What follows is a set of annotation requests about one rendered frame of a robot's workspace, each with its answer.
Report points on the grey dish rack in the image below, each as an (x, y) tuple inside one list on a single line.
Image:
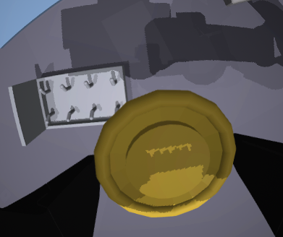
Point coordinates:
[(73, 99)]

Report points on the yellow round plate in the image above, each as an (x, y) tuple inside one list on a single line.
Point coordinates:
[(165, 153)]

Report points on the light blue flat mat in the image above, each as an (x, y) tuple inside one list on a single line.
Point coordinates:
[(15, 15)]

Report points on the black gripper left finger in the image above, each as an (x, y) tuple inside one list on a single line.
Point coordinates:
[(66, 206)]

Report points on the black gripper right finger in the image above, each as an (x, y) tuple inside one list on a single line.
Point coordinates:
[(260, 165)]

